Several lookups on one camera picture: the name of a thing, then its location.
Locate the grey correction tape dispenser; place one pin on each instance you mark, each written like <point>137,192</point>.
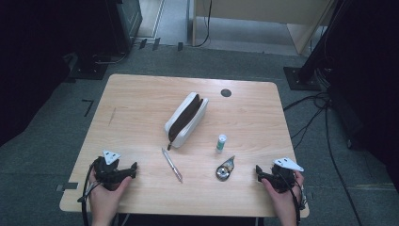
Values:
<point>223,172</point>

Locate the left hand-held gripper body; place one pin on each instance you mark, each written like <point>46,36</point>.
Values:
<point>108,174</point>

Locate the white pencil case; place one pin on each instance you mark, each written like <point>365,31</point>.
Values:
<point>180,132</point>

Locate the person's left hand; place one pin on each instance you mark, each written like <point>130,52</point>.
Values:
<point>105,201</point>

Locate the dark round table grommet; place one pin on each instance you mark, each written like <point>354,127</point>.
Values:
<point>226,93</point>

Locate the black stand base plate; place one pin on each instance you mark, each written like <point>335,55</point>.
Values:
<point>89,70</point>

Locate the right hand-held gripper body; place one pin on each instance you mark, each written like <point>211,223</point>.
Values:
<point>284,179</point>

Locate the dark curtain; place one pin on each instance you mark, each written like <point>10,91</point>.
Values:
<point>370,78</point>
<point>28,62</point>

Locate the person's right hand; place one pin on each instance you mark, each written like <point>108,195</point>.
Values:
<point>284,202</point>

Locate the white green glue stick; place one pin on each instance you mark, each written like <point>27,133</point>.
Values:
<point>221,142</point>

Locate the black tape corner mark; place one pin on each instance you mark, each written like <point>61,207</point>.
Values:
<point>89,105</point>

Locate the black tape piece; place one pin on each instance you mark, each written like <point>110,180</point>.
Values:
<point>142,43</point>
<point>156,43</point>
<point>180,46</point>

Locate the black stand with square base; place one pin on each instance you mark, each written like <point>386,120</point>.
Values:
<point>302,78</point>

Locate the grey tape strip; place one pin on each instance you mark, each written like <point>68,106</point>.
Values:
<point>67,186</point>
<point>310,196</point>

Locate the silver pen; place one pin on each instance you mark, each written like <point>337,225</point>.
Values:
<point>172,164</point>

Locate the black cabinet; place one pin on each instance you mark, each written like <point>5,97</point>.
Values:
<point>125,25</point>

